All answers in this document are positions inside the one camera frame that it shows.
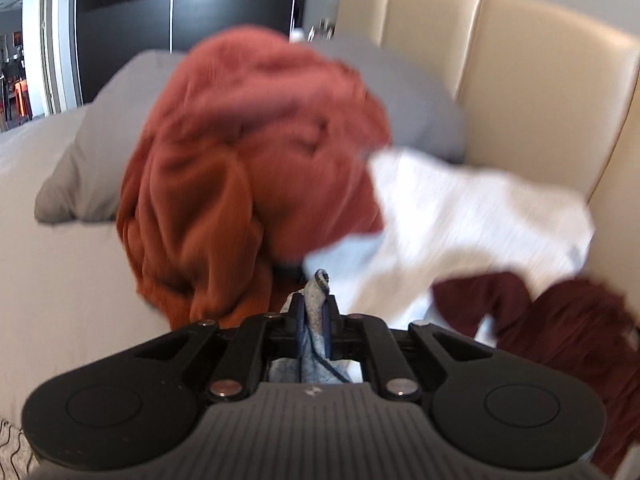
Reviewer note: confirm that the dark maroon garment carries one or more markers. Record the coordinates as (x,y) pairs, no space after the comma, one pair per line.
(577,326)

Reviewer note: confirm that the bed with grey sheet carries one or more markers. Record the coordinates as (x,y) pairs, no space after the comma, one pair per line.
(67,293)

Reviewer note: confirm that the orange stool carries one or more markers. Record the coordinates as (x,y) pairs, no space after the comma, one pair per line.
(24,110)

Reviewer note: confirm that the black sliding wardrobe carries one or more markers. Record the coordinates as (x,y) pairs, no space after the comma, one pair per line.
(110,32)

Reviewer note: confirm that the grey pillow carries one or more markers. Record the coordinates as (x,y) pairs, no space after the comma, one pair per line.
(85,183)

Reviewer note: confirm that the cream padded headboard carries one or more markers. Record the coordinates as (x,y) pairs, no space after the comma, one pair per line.
(549,93)

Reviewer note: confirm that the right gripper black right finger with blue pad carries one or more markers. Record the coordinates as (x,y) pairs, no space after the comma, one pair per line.
(492,407)

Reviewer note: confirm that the small picture frame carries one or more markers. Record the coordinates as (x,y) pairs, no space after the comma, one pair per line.
(323,30)

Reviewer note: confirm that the orange fleece blanket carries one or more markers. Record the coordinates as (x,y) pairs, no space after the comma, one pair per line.
(253,156)

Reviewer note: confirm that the grey striped pyjama garment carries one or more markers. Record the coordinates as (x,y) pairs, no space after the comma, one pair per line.
(312,307)

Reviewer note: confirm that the white garment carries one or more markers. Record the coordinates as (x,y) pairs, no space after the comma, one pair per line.
(442,221)

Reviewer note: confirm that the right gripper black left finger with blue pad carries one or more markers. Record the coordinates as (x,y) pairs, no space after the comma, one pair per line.
(138,404)

